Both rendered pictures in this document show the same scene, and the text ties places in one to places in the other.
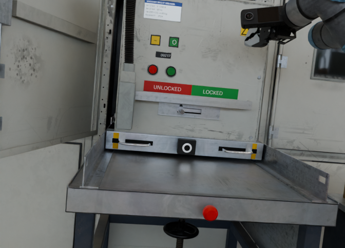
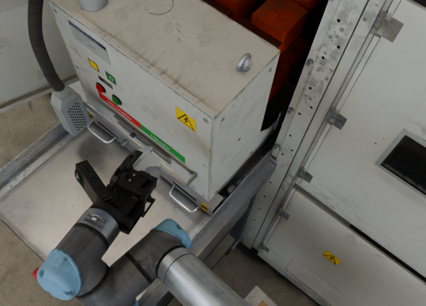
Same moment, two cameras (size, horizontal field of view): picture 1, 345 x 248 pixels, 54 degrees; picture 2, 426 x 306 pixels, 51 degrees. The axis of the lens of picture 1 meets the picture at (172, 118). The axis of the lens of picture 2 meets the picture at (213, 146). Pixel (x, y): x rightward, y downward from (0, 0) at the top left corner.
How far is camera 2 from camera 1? 141 cm
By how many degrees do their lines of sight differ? 62
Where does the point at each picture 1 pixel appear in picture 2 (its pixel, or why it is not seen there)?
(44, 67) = (9, 41)
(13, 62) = not seen: outside the picture
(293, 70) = (350, 139)
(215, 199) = not seen: hidden behind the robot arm
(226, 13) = (155, 87)
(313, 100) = (370, 185)
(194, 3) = (118, 56)
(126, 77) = (54, 101)
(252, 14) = (80, 177)
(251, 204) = not seen: hidden behind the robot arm
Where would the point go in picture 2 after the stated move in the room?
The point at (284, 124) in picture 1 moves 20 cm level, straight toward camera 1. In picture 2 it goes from (320, 177) to (260, 204)
